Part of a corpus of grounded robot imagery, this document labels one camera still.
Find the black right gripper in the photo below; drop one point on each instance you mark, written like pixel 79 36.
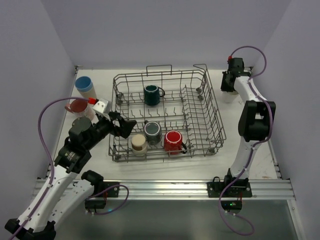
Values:
pixel 227 85

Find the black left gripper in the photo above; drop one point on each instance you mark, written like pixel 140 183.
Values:
pixel 115 122

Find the white faceted ceramic mug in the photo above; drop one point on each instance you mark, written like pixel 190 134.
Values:
pixel 229 97

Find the dark grey mug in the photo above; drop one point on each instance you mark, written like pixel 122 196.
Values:
pixel 153 132

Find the dark green mug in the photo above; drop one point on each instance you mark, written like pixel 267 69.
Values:
pixel 153 94

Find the beige plastic tumbler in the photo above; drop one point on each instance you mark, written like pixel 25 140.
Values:
pixel 89 92

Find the pink ghost pattern mug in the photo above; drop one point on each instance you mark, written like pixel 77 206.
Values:
pixel 80 108

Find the blue plastic tumbler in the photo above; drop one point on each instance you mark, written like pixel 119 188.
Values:
pixel 84 84

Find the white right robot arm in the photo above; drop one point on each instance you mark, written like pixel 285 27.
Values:
pixel 255 125

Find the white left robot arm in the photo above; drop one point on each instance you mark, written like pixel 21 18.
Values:
pixel 52 205

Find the cream and brown mug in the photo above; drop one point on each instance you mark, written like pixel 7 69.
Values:
pixel 139 145

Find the red mug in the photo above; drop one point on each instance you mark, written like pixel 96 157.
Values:
pixel 173 143

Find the left black controller box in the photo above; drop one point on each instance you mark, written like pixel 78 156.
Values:
pixel 94 205

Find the black controller box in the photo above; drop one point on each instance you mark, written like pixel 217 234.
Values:
pixel 94 205
pixel 232 206

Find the right black controller box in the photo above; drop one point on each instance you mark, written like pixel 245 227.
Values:
pixel 232 206

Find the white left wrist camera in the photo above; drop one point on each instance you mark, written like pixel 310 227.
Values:
pixel 102 107

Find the grey wire dish rack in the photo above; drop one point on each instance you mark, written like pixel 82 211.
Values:
pixel 189 107

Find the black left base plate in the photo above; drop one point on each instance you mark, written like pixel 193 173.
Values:
pixel 106 189

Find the aluminium mounting rail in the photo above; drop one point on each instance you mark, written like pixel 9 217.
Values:
pixel 265 189

